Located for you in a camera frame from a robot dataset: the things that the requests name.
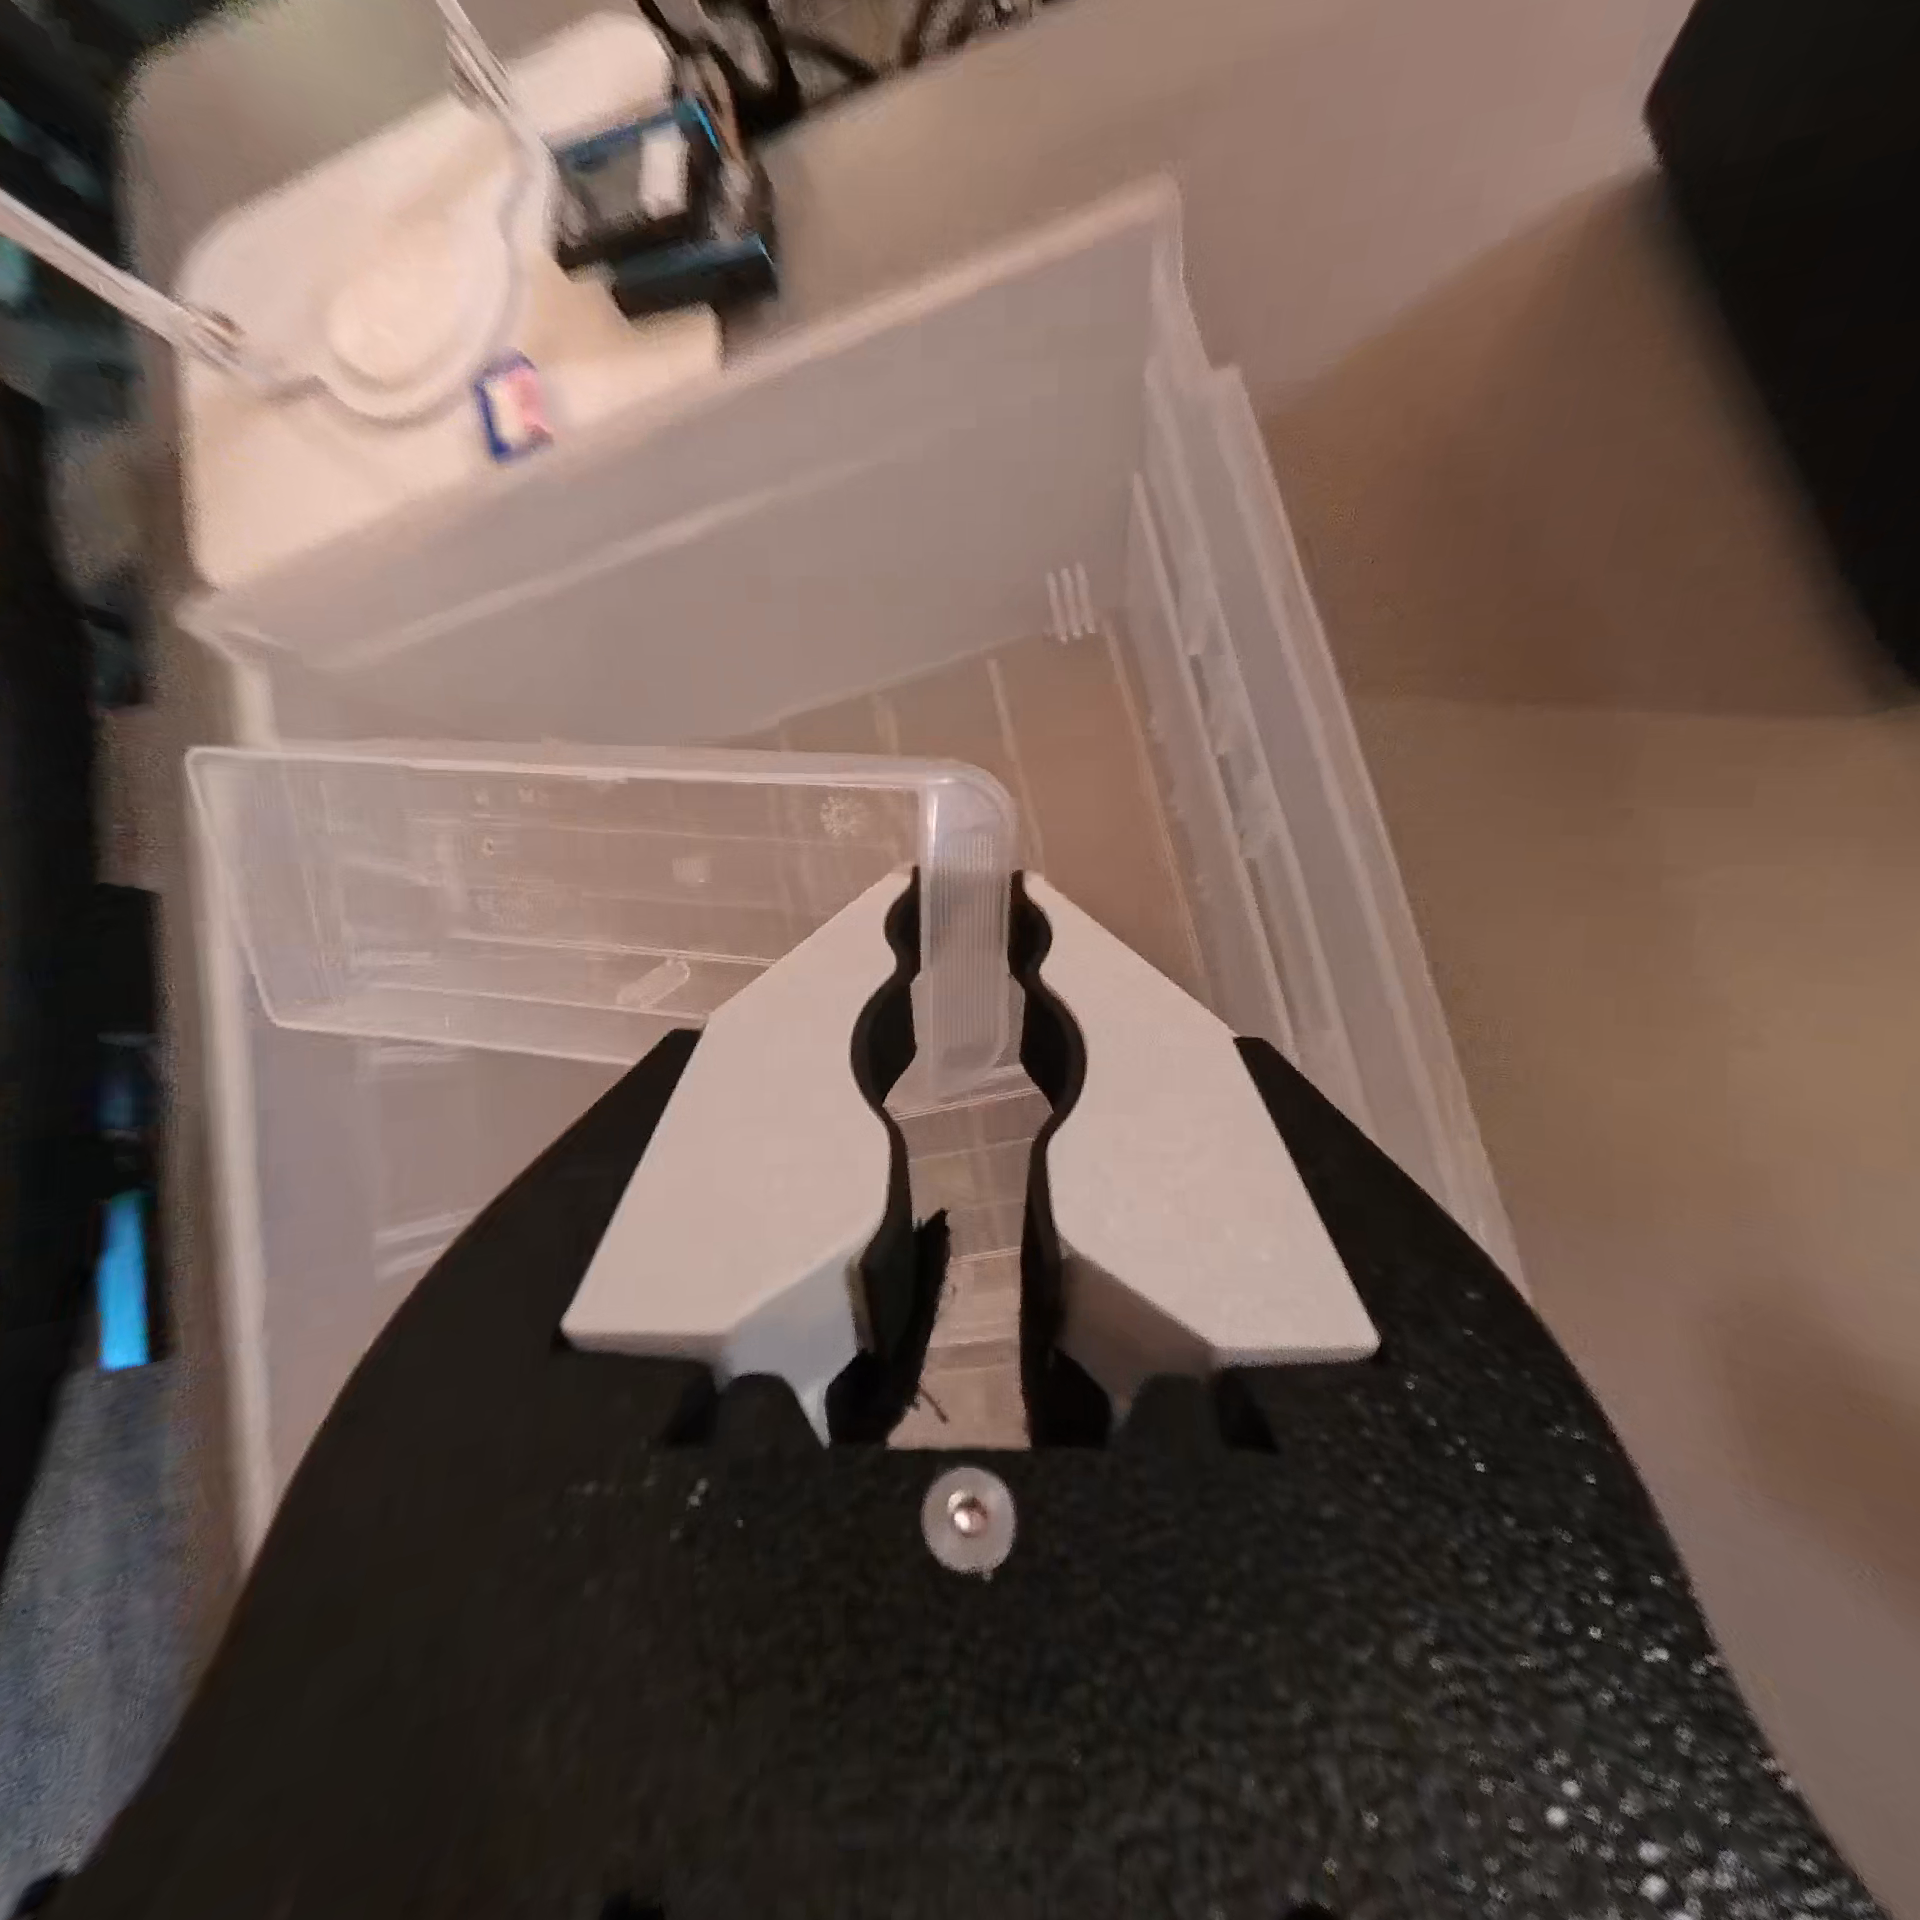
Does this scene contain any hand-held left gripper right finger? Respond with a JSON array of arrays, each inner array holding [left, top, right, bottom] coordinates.
[[1021, 871, 1379, 1450]]

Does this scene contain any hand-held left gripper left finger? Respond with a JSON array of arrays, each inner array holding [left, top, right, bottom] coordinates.
[[559, 866, 955, 1450]]

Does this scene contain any clear plastic drawer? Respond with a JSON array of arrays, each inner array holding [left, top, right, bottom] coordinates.
[[184, 745, 1021, 1113]]

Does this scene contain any clear plastic storage bin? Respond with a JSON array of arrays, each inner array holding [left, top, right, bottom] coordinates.
[[180, 172, 1531, 1501]]

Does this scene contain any black drawer cabinet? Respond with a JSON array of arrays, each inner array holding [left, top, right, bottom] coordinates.
[[1644, 0, 1920, 683]]

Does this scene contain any small blue memory card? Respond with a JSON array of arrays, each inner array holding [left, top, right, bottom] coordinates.
[[473, 353, 557, 462]]

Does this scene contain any clear blister pack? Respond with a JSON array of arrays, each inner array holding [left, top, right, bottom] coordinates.
[[180, 149, 565, 430]]

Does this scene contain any black electronic device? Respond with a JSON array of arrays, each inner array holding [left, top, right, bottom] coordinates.
[[551, 90, 777, 320]]

